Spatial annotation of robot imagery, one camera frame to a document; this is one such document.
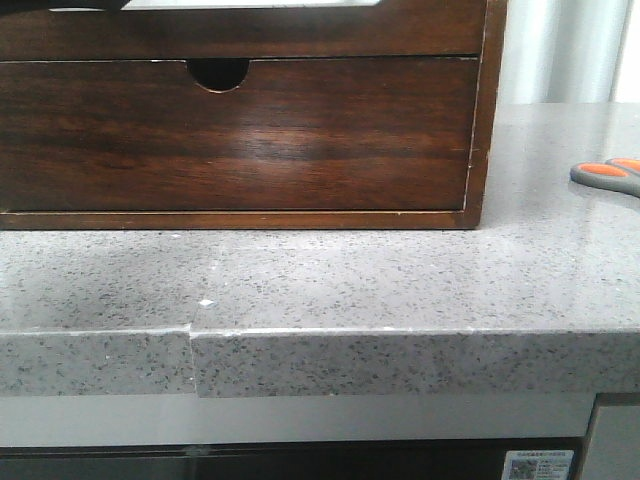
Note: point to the grey curtain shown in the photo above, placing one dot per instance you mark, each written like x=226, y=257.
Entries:
x=570, y=52

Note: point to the grey orange scissors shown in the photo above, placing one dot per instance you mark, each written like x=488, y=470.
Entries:
x=617, y=175

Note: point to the dark wooden drawer cabinet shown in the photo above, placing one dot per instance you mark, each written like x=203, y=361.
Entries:
x=220, y=75

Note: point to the wooden drawer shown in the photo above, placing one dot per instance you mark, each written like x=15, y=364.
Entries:
x=389, y=133
x=387, y=28

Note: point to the white QR code sticker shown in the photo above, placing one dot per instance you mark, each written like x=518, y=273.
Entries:
x=537, y=464

